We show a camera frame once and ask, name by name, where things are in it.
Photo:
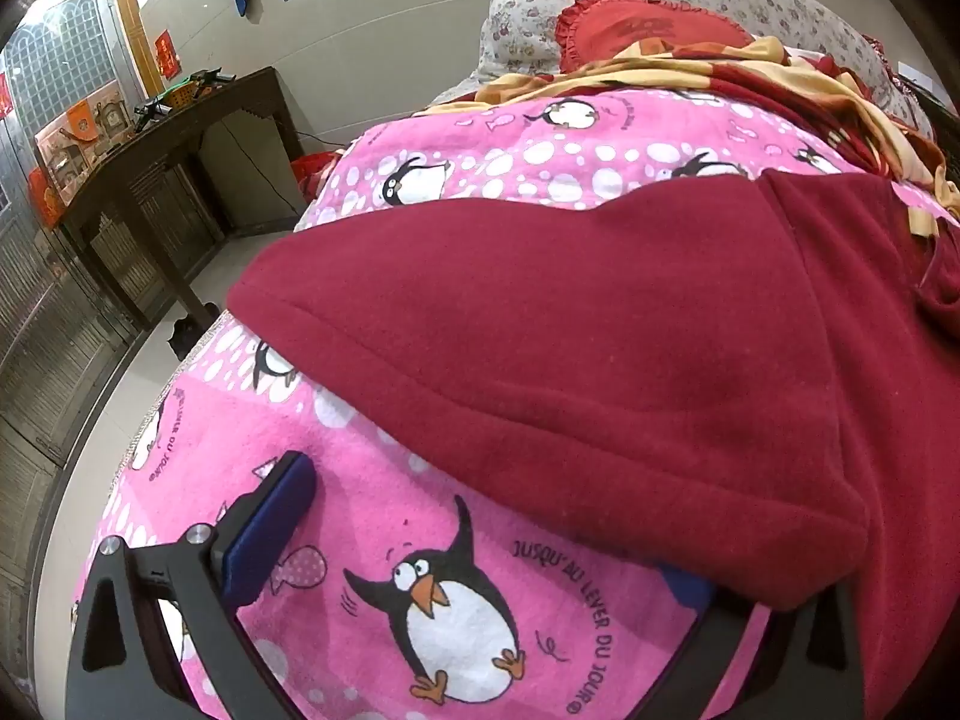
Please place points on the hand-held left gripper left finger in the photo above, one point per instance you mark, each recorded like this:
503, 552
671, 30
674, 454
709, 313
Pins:
270, 517

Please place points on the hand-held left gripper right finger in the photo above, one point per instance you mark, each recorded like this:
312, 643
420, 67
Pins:
686, 589

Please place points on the dark red sweater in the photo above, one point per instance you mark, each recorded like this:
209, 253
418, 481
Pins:
600, 315

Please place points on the pink penguin print blanket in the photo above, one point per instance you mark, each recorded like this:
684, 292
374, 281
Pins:
420, 495

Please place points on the metal grille door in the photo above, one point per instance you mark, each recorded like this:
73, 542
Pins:
45, 315

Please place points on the red bag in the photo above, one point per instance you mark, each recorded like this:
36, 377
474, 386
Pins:
311, 169

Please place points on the dark wooden table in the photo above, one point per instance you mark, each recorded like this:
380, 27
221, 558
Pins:
112, 187

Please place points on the red packet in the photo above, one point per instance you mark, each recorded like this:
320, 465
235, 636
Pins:
46, 196

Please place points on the orange basket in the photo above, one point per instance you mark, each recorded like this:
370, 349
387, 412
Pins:
180, 96

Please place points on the orange pennant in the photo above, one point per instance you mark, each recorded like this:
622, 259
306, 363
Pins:
84, 120

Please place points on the yellow red patterned blanket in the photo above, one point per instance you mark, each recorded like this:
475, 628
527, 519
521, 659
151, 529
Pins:
825, 90

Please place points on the red ruffled cushion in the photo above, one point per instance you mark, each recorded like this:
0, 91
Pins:
652, 30

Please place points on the red paper wall decoration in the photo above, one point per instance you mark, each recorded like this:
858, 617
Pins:
166, 54

